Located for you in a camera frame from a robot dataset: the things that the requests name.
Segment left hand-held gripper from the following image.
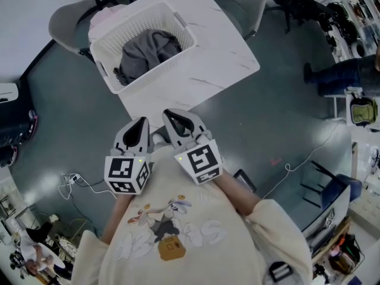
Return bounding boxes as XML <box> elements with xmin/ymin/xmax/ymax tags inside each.
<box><xmin>103</xmin><ymin>116</ymin><xmax>153</xmax><ymax>196</ymax></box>

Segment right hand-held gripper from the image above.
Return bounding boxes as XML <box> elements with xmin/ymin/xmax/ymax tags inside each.
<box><xmin>161</xmin><ymin>108</ymin><xmax>224</xmax><ymax>186</ymax></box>

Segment grey clothes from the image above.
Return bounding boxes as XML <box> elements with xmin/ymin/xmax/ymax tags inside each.
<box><xmin>113</xmin><ymin>30</ymin><xmax>183</xmax><ymax>86</ymax></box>

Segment white laundry basket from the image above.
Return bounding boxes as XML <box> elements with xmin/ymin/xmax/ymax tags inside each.
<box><xmin>90</xmin><ymin>1</ymin><xmax>197</xmax><ymax>94</ymax></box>

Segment pink clothes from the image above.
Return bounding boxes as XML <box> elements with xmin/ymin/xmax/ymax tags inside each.
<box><xmin>88</xmin><ymin>6</ymin><xmax>125</xmax><ymax>34</ymax></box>

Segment person's left forearm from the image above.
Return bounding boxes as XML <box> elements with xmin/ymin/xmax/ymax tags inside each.
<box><xmin>100</xmin><ymin>193</ymin><xmax>134</xmax><ymax>245</ymax></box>

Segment person's right forearm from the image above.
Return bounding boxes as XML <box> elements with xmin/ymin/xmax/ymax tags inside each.
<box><xmin>213</xmin><ymin>170</ymin><xmax>262</xmax><ymax>216</ymax></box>

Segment person's white shoe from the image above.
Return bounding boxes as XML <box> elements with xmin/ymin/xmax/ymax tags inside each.
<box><xmin>151</xmin><ymin>131</ymin><xmax>175</xmax><ymax>153</ymax></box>

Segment white marble table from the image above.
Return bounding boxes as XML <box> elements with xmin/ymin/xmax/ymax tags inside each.
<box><xmin>88</xmin><ymin>0</ymin><xmax>261</xmax><ymax>130</ymax></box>

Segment black screen device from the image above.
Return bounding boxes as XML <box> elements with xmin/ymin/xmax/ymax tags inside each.
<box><xmin>233</xmin><ymin>168</ymin><xmax>258</xmax><ymax>193</ymax></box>

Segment person's cream printed t-shirt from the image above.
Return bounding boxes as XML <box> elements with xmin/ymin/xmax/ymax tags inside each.
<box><xmin>71</xmin><ymin>145</ymin><xmax>313</xmax><ymax>285</ymax></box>

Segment black case pink trim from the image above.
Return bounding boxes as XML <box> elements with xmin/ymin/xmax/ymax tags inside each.
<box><xmin>0</xmin><ymin>108</ymin><xmax>39</xmax><ymax>148</ymax></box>

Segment white appliance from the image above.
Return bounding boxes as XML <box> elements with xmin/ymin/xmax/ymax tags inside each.
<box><xmin>0</xmin><ymin>83</ymin><xmax>20</xmax><ymax>104</ymax></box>

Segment grey upholstered chair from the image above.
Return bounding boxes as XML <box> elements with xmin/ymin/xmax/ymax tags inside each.
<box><xmin>203</xmin><ymin>0</ymin><xmax>267</xmax><ymax>40</ymax></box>
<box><xmin>48</xmin><ymin>0</ymin><xmax>103</xmax><ymax>62</ymax></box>

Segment white side table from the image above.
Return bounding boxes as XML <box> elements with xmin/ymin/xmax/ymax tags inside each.
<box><xmin>324</xmin><ymin>86</ymin><xmax>380</xmax><ymax>126</ymax></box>

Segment grey partition panel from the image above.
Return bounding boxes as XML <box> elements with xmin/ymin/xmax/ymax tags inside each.
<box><xmin>301</xmin><ymin>185</ymin><xmax>353</xmax><ymax>243</ymax></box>

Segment blue chair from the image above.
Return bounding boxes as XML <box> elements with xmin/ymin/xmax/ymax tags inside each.
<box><xmin>299</xmin><ymin>160</ymin><xmax>363</xmax><ymax>210</ymax></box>

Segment green backpack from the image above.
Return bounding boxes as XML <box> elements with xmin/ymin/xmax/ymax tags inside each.
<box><xmin>349</xmin><ymin>96</ymin><xmax>378</xmax><ymax>127</ymax></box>

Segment white drawer cabinet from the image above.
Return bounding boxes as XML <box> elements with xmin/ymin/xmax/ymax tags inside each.
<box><xmin>349</xmin><ymin>185</ymin><xmax>380</xmax><ymax>228</ymax></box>

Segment dark open bag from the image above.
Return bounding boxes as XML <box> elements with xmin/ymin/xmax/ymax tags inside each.
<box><xmin>328</xmin><ymin>235</ymin><xmax>365</xmax><ymax>274</ymax></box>

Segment cluttered white shelf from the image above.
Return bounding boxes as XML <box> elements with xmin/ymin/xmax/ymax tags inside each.
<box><xmin>319</xmin><ymin>0</ymin><xmax>380</xmax><ymax>62</ymax></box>

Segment white power strip cable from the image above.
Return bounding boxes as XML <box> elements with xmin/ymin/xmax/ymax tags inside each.
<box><xmin>58</xmin><ymin>173</ymin><xmax>118</xmax><ymax>200</ymax></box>

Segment long white floor cable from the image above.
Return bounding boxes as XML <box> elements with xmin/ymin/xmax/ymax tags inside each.
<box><xmin>260</xmin><ymin>122</ymin><xmax>340</xmax><ymax>201</ymax></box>

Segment black strap buckle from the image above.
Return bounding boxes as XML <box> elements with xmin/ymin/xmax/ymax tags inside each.
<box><xmin>268</xmin><ymin>261</ymin><xmax>294</xmax><ymax>282</ymax></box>

